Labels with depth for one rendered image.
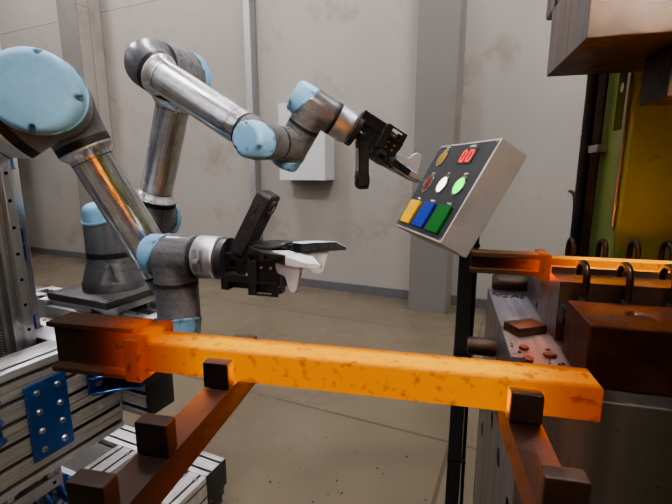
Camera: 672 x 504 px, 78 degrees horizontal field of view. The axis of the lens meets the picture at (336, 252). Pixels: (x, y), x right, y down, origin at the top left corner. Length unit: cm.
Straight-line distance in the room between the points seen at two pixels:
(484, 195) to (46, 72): 85
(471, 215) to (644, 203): 34
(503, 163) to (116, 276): 99
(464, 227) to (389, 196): 269
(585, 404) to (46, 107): 70
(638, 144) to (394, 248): 302
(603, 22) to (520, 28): 309
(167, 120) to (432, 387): 104
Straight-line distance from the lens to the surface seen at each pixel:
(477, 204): 104
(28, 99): 73
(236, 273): 72
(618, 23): 60
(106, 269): 121
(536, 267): 65
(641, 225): 88
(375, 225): 376
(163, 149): 123
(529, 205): 354
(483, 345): 66
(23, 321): 122
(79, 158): 88
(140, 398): 124
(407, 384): 30
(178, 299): 78
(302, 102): 96
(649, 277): 66
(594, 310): 53
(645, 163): 87
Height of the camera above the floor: 113
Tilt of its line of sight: 11 degrees down
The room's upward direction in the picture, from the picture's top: straight up
